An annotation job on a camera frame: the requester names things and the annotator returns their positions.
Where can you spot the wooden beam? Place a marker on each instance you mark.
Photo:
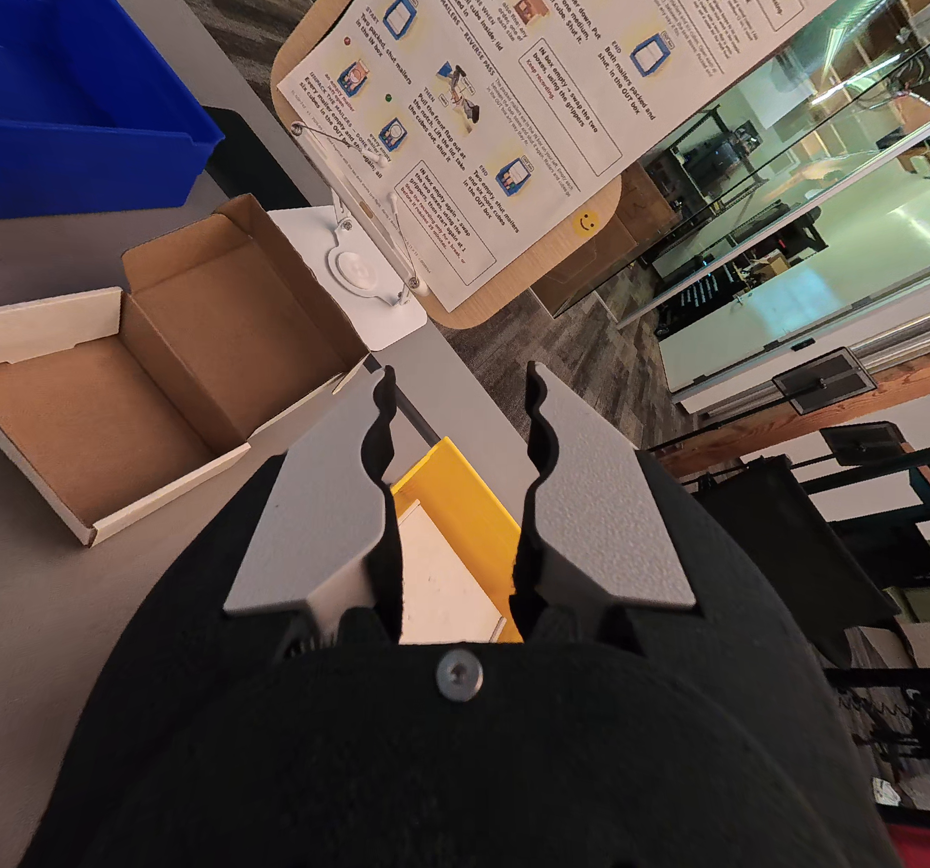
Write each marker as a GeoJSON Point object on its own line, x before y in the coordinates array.
{"type": "Point", "coordinates": [799, 421]}

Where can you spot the yellow plastic bin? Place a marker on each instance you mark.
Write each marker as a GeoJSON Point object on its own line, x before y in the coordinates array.
{"type": "Point", "coordinates": [465, 490]}

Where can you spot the brown cardboard carton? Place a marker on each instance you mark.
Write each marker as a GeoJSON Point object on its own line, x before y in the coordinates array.
{"type": "Point", "coordinates": [617, 243]}

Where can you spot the black framed device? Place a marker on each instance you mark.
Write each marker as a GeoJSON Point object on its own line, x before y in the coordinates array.
{"type": "Point", "coordinates": [821, 381]}

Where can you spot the blue plastic bin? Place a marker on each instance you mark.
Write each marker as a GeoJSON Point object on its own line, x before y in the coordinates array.
{"type": "Point", "coordinates": [87, 98]}

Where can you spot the white metal plate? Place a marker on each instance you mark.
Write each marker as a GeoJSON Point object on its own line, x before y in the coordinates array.
{"type": "Point", "coordinates": [305, 236]}

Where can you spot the yellow smiley sticker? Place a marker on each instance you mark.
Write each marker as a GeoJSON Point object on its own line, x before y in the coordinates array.
{"type": "Point", "coordinates": [585, 223]}

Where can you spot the white cardboard box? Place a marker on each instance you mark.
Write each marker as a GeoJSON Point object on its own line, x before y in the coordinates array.
{"type": "Point", "coordinates": [443, 584]}
{"type": "Point", "coordinates": [145, 410]}

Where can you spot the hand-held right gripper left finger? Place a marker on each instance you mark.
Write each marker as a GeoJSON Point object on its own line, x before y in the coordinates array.
{"type": "Point", "coordinates": [320, 526]}

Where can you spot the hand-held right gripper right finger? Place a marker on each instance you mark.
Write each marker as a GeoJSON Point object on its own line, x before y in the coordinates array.
{"type": "Point", "coordinates": [610, 526]}

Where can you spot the red bag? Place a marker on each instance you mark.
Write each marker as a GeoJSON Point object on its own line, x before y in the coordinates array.
{"type": "Point", "coordinates": [912, 846]}

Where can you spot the black metal rack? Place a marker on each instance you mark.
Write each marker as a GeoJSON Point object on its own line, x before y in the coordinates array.
{"type": "Point", "coordinates": [799, 541]}

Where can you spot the white instruction board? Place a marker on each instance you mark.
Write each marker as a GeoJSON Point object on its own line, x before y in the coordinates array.
{"type": "Point", "coordinates": [581, 47]}

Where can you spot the glass sliding door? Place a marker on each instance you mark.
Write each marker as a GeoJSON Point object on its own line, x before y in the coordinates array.
{"type": "Point", "coordinates": [835, 265]}

